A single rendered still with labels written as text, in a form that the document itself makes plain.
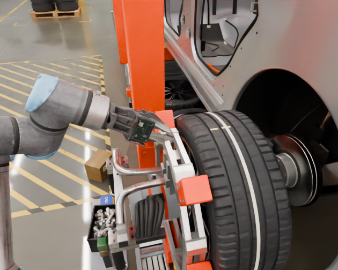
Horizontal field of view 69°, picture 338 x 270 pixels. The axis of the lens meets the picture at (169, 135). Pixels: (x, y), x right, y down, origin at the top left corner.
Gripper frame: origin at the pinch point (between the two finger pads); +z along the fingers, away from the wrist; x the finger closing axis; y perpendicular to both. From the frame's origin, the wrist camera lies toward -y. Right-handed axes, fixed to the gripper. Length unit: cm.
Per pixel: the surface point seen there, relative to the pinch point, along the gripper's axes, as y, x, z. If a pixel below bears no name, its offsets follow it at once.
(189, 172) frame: 5.4, -7.8, 8.6
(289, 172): -3, 1, 61
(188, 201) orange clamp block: 15.8, -11.5, 4.7
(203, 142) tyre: 1.6, 1.7, 11.2
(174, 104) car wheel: -143, -1, 67
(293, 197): -2, -9, 71
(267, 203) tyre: 19.4, -5.4, 27.7
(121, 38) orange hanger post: -244, 39, 19
